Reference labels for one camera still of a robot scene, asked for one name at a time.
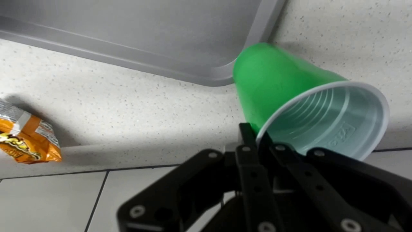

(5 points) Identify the grey plastic tray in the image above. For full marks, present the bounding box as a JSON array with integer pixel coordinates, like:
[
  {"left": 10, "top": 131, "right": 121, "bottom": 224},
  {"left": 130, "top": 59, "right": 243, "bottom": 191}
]
[{"left": 0, "top": 0, "right": 288, "bottom": 88}]

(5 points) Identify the orange snack packet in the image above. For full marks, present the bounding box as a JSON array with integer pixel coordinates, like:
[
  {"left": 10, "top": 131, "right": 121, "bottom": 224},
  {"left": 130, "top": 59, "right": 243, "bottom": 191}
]
[{"left": 0, "top": 99, "right": 64, "bottom": 165}]

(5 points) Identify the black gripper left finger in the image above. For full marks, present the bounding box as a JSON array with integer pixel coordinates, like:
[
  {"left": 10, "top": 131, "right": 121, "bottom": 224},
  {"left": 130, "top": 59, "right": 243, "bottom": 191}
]
[{"left": 117, "top": 122, "right": 284, "bottom": 232}]

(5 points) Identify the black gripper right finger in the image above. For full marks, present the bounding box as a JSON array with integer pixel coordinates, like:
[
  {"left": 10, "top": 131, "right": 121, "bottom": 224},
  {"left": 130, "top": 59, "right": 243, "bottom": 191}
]
[{"left": 261, "top": 143, "right": 412, "bottom": 232}]

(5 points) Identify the green plastic cup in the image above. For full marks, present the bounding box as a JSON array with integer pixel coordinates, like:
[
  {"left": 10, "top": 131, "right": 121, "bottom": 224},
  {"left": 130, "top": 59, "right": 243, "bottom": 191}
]
[{"left": 231, "top": 41, "right": 391, "bottom": 162}]

